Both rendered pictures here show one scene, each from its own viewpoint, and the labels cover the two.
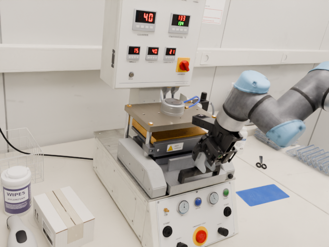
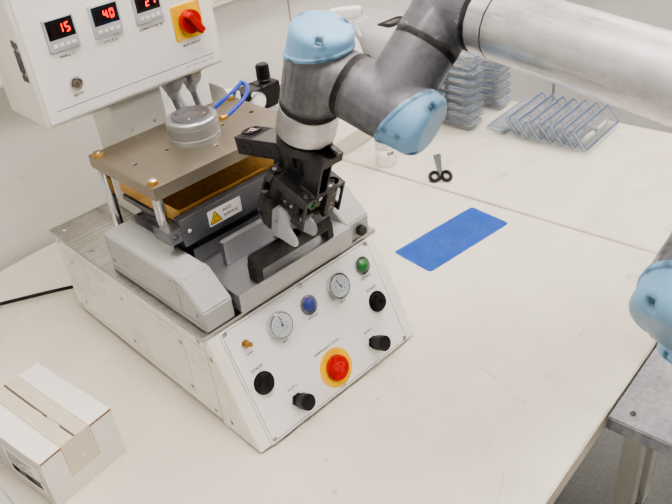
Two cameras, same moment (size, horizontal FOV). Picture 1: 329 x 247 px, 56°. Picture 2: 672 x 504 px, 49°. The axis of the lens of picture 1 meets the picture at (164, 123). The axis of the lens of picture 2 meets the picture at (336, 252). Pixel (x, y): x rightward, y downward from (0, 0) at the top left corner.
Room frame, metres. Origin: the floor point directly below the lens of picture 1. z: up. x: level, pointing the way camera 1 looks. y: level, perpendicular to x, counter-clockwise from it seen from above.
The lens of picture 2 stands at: (-0.07, -0.10, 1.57)
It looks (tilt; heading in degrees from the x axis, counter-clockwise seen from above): 34 degrees down; 354
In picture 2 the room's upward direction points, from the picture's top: 7 degrees counter-clockwise
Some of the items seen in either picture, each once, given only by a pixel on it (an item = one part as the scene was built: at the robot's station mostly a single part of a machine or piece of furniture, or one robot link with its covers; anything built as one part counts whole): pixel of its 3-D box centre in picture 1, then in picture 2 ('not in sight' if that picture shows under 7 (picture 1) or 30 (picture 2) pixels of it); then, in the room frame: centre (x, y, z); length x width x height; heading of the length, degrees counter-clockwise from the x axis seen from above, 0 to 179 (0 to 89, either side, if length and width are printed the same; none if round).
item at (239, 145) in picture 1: (241, 140); (384, 135); (1.47, -0.41, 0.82); 0.05 x 0.05 x 0.14
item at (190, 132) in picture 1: (172, 123); (205, 160); (0.98, -0.03, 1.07); 0.22 x 0.17 x 0.10; 125
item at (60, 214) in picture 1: (62, 218); (47, 431); (0.74, 0.26, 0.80); 0.19 x 0.13 x 0.09; 40
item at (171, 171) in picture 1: (175, 155); (235, 226); (0.93, -0.05, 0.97); 0.30 x 0.22 x 0.08; 35
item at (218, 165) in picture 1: (199, 172); (291, 245); (0.82, -0.13, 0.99); 0.15 x 0.02 x 0.04; 125
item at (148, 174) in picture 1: (140, 165); (166, 272); (0.84, 0.06, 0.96); 0.25 x 0.05 x 0.07; 35
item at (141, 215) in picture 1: (165, 179); (238, 278); (0.98, -0.04, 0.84); 0.53 x 0.37 x 0.17; 35
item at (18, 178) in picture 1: (16, 190); not in sight; (0.80, 0.44, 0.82); 0.09 x 0.09 x 0.15
